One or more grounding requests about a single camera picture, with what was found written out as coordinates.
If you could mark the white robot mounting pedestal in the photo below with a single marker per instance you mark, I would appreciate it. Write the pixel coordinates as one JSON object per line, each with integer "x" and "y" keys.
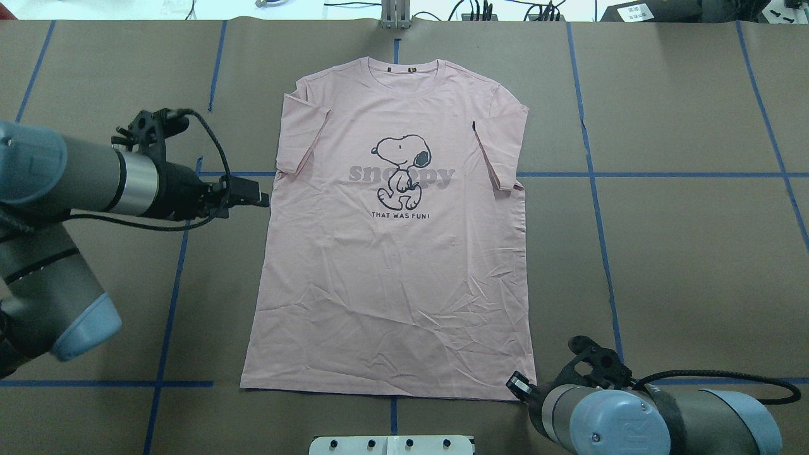
{"x": 394, "y": 444}

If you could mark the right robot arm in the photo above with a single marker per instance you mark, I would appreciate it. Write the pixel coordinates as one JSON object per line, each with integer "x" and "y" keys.
{"x": 585, "y": 419}

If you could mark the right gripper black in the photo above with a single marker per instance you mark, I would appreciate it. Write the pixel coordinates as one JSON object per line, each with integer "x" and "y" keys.
{"x": 519, "y": 385}

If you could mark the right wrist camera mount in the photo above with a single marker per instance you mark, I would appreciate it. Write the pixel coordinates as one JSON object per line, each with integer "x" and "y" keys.
{"x": 594, "y": 366}

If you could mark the pink Snoopy t-shirt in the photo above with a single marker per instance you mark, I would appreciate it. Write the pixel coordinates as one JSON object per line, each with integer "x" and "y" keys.
{"x": 395, "y": 261}

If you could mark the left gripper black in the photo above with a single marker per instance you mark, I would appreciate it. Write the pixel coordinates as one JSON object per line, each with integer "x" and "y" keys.
{"x": 180, "y": 189}

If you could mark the aluminium frame post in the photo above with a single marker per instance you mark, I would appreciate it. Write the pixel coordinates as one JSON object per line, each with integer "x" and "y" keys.
{"x": 395, "y": 14}

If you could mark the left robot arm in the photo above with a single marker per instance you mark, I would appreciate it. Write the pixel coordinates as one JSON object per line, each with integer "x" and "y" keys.
{"x": 56, "y": 305}

